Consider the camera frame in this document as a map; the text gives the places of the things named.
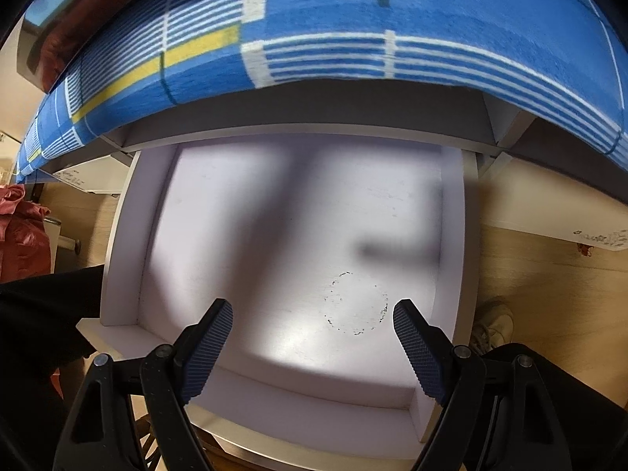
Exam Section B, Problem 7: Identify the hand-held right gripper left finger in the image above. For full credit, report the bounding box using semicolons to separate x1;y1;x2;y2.
51;298;234;471

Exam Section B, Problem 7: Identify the blue plaid bed sheet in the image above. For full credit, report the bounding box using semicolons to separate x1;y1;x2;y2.
12;0;628;184

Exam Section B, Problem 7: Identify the person's left leg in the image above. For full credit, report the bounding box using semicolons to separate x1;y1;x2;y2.
0;265;106;471

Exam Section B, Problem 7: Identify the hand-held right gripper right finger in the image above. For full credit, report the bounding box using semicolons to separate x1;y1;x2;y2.
392;299;560;471

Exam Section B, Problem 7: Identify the white shoe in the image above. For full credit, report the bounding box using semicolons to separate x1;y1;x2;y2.
471;298;516;356

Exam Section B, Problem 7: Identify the red cloth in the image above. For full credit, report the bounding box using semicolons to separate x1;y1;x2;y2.
0;184;54;283

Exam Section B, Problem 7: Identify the white drawer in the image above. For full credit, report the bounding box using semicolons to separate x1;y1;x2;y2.
76;140;479;462

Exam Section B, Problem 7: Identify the dark red gold-lined tin box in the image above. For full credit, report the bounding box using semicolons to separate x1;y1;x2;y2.
15;0;148;94

